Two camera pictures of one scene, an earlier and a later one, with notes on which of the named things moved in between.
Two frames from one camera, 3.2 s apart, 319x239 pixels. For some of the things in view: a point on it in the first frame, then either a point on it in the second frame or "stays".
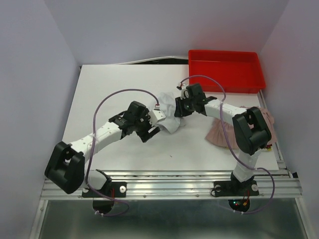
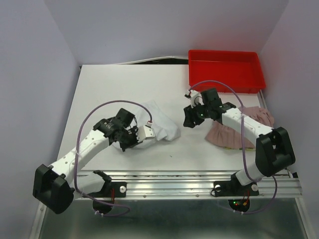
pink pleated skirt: [215, 134] stays
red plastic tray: [239, 71] stays
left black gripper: [144, 135] → [135, 141]
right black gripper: [179, 111] → [190, 117]
